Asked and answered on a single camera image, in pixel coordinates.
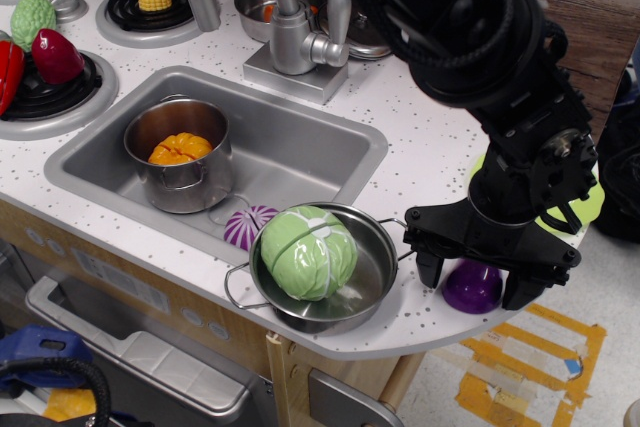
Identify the yellow cloth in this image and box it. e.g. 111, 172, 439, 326
43, 388, 97, 422

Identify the green bumpy toy vegetable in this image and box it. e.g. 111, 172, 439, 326
10, 0, 57, 52

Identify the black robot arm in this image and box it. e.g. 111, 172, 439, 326
356, 0, 597, 310

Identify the red toy bell pepper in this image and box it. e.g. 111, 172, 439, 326
0, 40, 26, 114

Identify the blue clamp tool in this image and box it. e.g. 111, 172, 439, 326
1, 324, 93, 391

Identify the grey toy oven door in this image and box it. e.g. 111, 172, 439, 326
26, 276, 277, 426

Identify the purple toy eggplant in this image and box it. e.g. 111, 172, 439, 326
442, 259, 503, 314

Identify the steel pan with handles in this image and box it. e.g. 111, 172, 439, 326
245, 202, 401, 333

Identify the black cable hose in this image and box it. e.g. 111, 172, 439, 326
0, 356, 112, 427

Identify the lime green plate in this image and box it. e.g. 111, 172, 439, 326
464, 154, 605, 237

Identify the grey stove knob lower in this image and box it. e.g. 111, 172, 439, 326
51, 0, 89, 24

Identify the dark red toy pepper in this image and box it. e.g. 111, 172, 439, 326
31, 28, 85, 85

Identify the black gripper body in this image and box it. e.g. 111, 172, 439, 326
404, 199, 581, 287

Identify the orange toy in small pot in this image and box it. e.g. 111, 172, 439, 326
263, 4, 319, 23

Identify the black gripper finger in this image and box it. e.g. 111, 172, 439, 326
416, 251, 443, 288
502, 270, 549, 310

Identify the steel pot lid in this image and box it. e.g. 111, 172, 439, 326
346, 1, 392, 60

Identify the tall steel pot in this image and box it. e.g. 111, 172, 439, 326
124, 96, 234, 214

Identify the grey toy sink basin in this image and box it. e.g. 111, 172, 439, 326
44, 66, 388, 264

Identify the small steel pot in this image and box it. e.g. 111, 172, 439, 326
234, 0, 325, 43

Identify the silver toy faucet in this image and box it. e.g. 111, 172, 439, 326
181, 0, 353, 105

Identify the front left stove burner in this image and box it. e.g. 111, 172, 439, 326
1, 52, 118, 141

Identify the rear right stove burner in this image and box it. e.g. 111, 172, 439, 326
95, 0, 200, 49

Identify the green toy cabbage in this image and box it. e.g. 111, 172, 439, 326
260, 205, 358, 301

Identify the purple striped toy onion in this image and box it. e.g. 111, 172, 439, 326
223, 205, 279, 251

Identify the orange toy pumpkin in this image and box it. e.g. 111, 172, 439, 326
148, 132, 213, 166

